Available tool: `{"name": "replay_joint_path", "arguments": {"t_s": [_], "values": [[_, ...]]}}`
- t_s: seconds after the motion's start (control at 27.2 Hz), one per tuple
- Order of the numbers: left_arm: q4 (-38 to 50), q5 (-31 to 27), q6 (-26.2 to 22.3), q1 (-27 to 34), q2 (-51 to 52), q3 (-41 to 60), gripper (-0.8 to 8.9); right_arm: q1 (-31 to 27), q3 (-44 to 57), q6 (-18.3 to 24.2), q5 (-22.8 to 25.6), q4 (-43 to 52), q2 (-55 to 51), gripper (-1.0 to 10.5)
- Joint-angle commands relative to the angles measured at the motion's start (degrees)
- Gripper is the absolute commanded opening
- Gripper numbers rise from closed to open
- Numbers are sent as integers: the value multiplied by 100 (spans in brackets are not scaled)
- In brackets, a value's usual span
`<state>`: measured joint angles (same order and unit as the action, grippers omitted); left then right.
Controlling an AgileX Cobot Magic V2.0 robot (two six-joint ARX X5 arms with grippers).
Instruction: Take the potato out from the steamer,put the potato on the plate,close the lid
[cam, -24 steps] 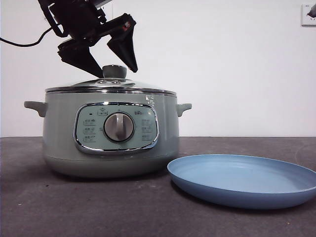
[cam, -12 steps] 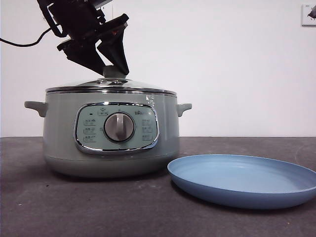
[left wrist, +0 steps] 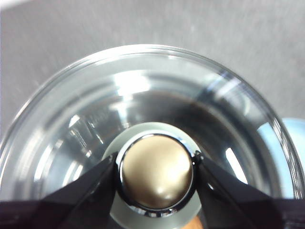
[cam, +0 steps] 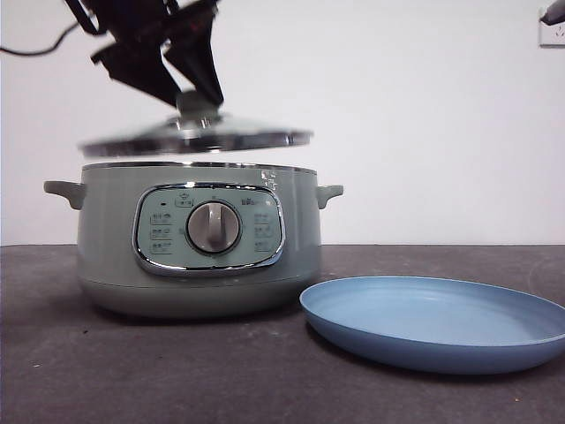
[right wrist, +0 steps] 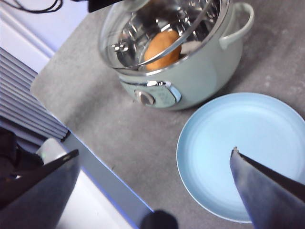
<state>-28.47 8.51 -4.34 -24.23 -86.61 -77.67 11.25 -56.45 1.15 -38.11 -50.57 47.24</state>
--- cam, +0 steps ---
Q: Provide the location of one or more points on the white wall socket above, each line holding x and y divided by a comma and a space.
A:
554, 35

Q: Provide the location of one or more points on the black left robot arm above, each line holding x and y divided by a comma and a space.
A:
145, 20

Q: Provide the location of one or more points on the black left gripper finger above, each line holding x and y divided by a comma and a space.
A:
198, 62
137, 66

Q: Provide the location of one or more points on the pale green electric steamer pot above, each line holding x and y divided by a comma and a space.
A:
110, 229

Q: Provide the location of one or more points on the glass lid with green knob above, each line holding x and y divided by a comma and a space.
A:
198, 134

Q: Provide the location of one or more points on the blue round plate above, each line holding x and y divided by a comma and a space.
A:
424, 322

